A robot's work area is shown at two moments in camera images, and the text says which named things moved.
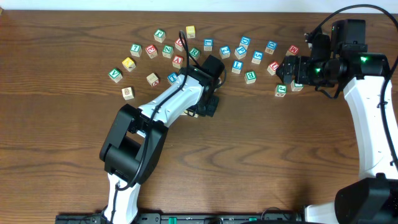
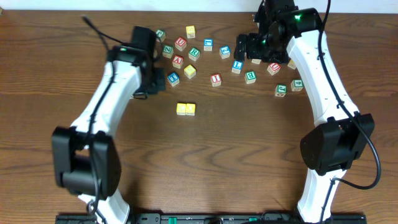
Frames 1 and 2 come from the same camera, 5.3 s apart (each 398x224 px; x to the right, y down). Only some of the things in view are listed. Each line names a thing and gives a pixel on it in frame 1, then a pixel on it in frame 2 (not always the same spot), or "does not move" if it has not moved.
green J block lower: x=280 y=90 does not move
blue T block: x=171 y=78 does not move
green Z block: x=167 y=51 does not move
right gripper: x=288 y=70 → x=242 y=47
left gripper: x=210 y=106 → x=158 y=80
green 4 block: x=296 y=87 does not move
